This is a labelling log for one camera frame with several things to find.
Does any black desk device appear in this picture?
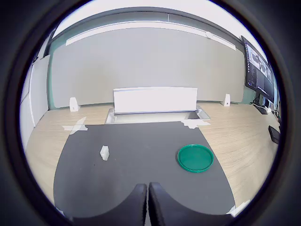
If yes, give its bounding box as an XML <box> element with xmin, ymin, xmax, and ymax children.
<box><xmin>269</xmin><ymin>125</ymin><xmax>281</xmax><ymax>144</ymax></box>

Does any small white bracket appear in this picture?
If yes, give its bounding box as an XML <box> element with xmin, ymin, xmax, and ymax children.
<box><xmin>69</xmin><ymin>97</ymin><xmax>80</xmax><ymax>112</ymax></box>
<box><xmin>221</xmin><ymin>93</ymin><xmax>232</xmax><ymax>107</ymax></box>

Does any silver cable duct tray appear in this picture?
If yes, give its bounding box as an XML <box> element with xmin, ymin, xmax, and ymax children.
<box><xmin>105</xmin><ymin>105</ymin><xmax>211</xmax><ymax>124</ymax></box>

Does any round green lid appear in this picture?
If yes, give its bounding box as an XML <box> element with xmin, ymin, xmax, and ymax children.
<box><xmin>177</xmin><ymin>144</ymin><xmax>214</xmax><ymax>174</ymax></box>

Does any white cable duct lid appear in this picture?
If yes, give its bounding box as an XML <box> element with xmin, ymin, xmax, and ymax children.
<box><xmin>113</xmin><ymin>86</ymin><xmax>198</xmax><ymax>115</ymax></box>

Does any white partition panel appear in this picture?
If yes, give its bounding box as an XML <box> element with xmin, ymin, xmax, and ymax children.
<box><xmin>30</xmin><ymin>55</ymin><xmax>51</xmax><ymax>127</ymax></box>

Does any large grey partition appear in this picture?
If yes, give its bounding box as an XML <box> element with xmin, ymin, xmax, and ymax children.
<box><xmin>48</xmin><ymin>27</ymin><xmax>245</xmax><ymax>110</ymax></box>

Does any dark grey mat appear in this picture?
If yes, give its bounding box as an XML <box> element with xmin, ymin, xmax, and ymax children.
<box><xmin>53</xmin><ymin>121</ymin><xmax>236</xmax><ymax>218</ymax></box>

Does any black computer monitor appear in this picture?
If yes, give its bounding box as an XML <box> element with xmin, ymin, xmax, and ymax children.
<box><xmin>240</xmin><ymin>35</ymin><xmax>276</xmax><ymax>115</ymax></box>

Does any white tape piece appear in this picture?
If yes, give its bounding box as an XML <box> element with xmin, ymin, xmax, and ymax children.
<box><xmin>181</xmin><ymin>119</ymin><xmax>211</xmax><ymax>129</ymax></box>
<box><xmin>62</xmin><ymin>116</ymin><xmax>89</xmax><ymax>135</ymax></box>
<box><xmin>225</xmin><ymin>199</ymin><xmax>251</xmax><ymax>218</ymax></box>

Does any small white plastic terminal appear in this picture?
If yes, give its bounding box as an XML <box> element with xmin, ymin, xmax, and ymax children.
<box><xmin>99</xmin><ymin>145</ymin><xmax>111</xmax><ymax>161</ymax></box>

